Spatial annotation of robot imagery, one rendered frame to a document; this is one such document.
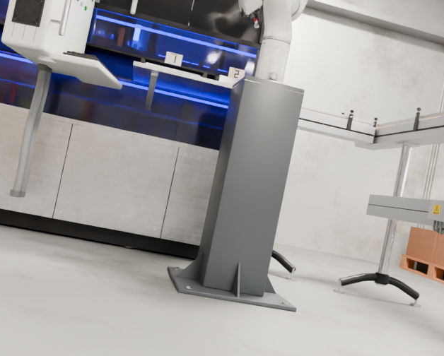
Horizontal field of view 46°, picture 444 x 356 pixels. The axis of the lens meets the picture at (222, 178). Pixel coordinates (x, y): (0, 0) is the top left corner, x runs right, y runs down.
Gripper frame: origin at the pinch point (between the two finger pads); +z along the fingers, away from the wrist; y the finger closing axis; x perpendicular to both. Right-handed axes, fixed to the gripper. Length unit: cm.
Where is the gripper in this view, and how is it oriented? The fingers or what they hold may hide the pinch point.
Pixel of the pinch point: (254, 18)
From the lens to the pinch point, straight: 262.4
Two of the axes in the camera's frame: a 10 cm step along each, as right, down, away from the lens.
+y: -7.9, 5.9, -1.6
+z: 2.4, 5.4, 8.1
